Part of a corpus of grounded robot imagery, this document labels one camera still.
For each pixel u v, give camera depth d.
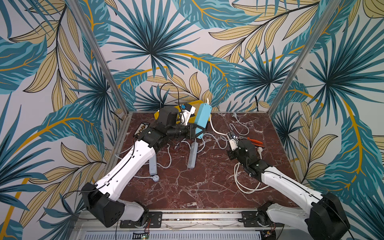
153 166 0.88
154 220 0.74
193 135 0.61
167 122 0.51
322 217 0.40
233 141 0.71
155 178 0.85
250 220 0.73
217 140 0.98
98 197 0.38
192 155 0.92
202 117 0.64
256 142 1.03
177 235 0.70
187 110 0.61
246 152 0.61
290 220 0.53
